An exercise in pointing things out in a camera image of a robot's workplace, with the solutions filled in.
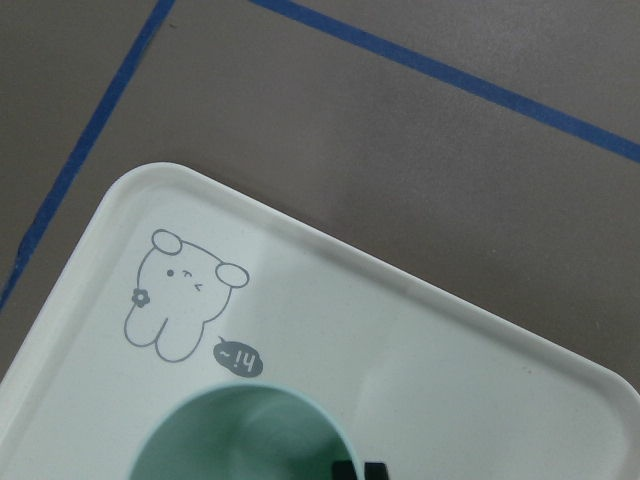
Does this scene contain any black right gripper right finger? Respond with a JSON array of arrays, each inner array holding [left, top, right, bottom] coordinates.
[[364, 462, 388, 480]]

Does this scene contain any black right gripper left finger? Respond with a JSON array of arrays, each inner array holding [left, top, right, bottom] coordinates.
[[331, 460, 354, 480]]

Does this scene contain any pale green cup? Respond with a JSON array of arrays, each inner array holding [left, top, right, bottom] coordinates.
[[129, 383, 364, 479]]

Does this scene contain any cream rabbit tray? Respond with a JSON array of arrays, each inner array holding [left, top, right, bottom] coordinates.
[[1, 163, 639, 479]]

